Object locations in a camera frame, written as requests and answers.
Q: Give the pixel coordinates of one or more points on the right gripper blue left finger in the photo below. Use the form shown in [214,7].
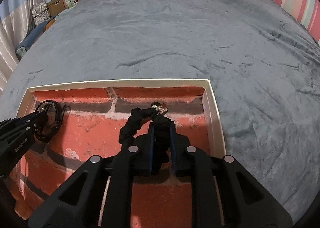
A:
[98,182]

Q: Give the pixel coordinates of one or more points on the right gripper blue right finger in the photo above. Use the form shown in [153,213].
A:
[223,192]

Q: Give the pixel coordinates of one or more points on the black scrunchie with flower charm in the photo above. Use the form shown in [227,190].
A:
[139,117]

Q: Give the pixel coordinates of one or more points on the blue folded cloth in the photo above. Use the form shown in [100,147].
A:
[30,39]

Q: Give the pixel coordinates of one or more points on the patterned fabric bag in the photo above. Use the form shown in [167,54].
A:
[40,13]

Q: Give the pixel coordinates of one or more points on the brown storage box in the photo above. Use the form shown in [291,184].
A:
[55,7]

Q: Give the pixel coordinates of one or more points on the grey plush bed blanket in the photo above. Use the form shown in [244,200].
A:
[262,64]

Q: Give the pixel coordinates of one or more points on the cream satin curtain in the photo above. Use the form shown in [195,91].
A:
[15,24]

